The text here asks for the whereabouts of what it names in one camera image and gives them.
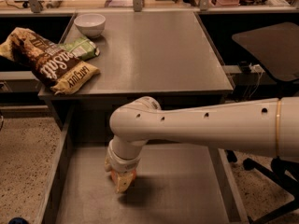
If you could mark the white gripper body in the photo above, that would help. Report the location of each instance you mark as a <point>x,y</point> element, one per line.
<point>121,163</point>

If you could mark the orange fruit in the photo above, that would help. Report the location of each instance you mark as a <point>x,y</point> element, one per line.
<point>123,178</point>

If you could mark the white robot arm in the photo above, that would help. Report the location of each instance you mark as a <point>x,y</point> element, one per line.
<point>267,128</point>

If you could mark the grey open top drawer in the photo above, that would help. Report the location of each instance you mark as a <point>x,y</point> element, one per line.
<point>175,183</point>

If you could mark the grey counter cabinet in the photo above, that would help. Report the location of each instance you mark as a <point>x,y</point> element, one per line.
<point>164,54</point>

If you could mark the brown sea salt chip bag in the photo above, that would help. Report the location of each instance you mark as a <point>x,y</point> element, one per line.
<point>56,68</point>

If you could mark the green snack bag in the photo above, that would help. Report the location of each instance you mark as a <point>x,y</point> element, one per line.
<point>83,48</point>

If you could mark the white ceramic bowl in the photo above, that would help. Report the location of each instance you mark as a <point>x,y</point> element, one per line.
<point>91,25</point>

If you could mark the black office chair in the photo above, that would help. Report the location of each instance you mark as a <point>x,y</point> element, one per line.
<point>269,188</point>

